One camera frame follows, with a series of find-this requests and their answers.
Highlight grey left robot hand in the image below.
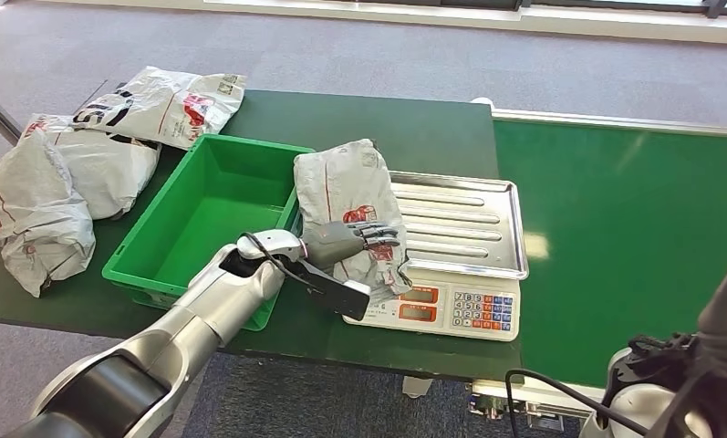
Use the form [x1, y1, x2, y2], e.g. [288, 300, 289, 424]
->
[301, 220, 403, 271]

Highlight white courier bag red stripe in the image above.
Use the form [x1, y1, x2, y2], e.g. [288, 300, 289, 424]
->
[293, 139, 414, 305]

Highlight green conveyor belt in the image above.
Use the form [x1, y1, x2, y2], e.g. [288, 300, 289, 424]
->
[493, 119, 727, 390]

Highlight white electronic scale steel tray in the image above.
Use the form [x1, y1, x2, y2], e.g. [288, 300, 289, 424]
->
[343, 171, 530, 343]

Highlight green plastic bin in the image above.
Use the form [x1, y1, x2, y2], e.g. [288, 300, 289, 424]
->
[101, 133, 317, 333]

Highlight white table foot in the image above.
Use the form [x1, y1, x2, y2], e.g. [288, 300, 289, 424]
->
[401, 375, 435, 401]

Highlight white courier bag black lettering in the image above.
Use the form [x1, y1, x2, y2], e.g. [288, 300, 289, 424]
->
[72, 66, 247, 151]

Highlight white plastic courier bag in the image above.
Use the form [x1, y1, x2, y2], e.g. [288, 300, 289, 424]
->
[0, 128, 97, 298]
[21, 113, 162, 221]

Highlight white window sill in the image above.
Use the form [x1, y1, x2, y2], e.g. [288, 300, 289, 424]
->
[36, 0, 727, 47]

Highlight dark metal pole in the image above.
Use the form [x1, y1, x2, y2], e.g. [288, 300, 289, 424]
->
[0, 78, 25, 143]

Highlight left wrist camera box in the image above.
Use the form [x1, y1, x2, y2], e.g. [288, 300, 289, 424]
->
[287, 258, 372, 322]

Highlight black cable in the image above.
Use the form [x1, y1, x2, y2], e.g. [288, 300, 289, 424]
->
[504, 369, 651, 438]

